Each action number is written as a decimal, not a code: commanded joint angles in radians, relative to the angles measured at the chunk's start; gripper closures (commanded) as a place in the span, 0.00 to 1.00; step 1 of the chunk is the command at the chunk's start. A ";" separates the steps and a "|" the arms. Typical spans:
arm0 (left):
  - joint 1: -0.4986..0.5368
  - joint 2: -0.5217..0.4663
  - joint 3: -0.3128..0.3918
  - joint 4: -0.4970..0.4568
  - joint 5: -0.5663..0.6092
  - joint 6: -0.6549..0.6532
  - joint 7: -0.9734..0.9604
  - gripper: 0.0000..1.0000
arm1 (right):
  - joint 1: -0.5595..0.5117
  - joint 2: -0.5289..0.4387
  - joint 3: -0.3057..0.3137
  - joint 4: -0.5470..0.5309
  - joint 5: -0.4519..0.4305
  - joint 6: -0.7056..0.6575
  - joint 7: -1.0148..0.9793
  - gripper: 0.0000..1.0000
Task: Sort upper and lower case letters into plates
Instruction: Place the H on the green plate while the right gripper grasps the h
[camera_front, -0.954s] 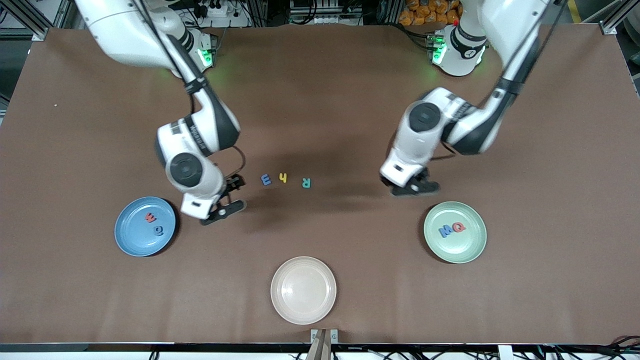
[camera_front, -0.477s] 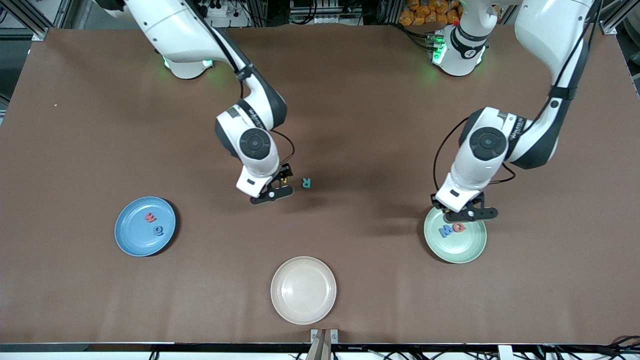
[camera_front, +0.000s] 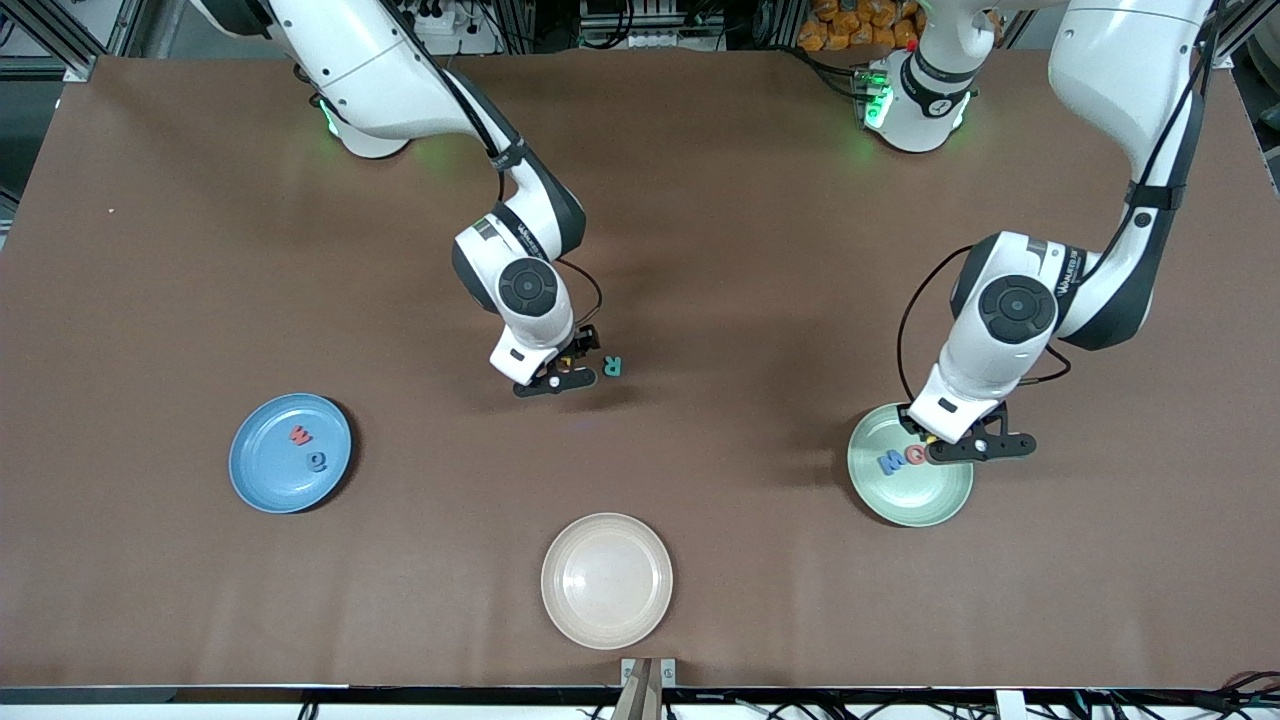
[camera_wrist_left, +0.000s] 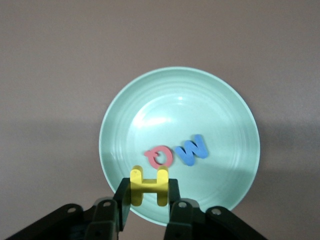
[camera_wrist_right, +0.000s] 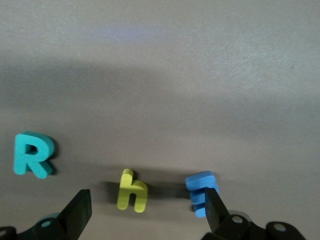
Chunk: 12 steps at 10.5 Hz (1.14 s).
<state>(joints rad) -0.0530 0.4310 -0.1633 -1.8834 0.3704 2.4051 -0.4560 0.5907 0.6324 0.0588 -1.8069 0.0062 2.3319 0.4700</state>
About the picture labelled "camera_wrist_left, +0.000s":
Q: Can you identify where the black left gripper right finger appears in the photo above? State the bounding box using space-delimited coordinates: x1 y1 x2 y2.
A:
163 178 268 240

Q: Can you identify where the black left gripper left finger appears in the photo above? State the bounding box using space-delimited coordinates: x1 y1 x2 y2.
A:
9 177 131 240

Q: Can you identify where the yellow foam capital H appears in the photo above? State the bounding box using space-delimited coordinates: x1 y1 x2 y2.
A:
129 165 169 207

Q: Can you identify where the blue foam capital W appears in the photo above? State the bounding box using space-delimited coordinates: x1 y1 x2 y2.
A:
174 134 209 167

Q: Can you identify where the red foam capital Q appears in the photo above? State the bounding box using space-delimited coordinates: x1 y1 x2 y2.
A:
144 145 175 169

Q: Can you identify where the green plate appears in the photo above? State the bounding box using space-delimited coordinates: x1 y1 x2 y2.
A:
98 66 261 227

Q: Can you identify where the brown table mat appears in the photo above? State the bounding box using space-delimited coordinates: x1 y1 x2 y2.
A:
0 0 320 240

